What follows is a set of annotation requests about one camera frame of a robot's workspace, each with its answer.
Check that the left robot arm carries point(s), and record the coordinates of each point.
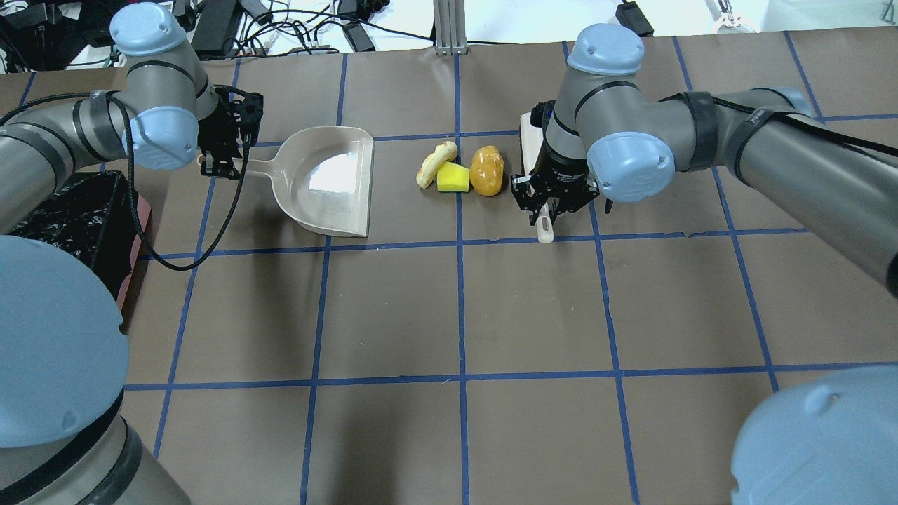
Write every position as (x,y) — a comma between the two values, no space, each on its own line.
(64,357)

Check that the potato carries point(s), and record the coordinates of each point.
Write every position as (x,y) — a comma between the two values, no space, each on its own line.
(486,173)

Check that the aluminium frame post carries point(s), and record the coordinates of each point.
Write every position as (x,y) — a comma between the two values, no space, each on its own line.
(450,28)

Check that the black power adapter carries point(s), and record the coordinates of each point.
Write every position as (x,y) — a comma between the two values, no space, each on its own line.
(215,32)

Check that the beige plastic dustpan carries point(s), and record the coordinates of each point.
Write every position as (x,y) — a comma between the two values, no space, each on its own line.
(321,177)

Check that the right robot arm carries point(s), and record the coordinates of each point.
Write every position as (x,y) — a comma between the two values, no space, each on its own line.
(830,441)

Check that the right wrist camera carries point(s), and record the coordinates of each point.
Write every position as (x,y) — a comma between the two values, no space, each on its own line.
(541,114)

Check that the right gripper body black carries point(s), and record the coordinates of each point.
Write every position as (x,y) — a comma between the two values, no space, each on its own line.
(565,170)

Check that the yellow sponge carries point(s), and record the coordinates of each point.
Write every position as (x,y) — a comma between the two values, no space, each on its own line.
(452,178)

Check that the peanut-shaped bread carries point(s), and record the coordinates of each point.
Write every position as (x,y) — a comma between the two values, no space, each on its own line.
(442,153)

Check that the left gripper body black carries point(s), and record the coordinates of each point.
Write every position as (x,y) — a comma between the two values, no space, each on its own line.
(215,146)

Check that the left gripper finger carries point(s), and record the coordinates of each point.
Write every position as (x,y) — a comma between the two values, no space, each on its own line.
(243,157)
(226,168)

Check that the pink bin black liner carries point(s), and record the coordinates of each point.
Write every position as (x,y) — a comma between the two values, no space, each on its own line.
(93,218)

